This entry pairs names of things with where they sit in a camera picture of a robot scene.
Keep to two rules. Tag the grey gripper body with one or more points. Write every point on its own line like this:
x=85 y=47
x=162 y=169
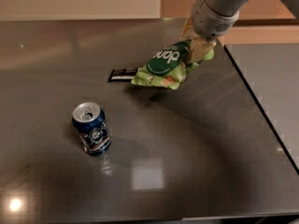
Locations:
x=209 y=21

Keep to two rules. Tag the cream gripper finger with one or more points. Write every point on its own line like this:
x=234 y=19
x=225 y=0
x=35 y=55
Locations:
x=187 y=32
x=201 y=49

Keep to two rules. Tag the green rice chip bag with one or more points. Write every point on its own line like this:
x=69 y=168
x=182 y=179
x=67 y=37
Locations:
x=168 y=68

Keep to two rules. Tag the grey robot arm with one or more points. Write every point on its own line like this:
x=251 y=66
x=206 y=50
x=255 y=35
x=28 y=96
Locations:
x=231 y=7

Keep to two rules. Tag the black rxbar chocolate bar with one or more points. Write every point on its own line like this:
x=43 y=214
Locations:
x=122 y=74

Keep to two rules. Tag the grey side table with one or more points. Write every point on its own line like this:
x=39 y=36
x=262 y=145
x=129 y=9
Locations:
x=271 y=72

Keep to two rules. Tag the blue soda can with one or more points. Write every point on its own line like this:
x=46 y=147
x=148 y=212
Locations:
x=90 y=121

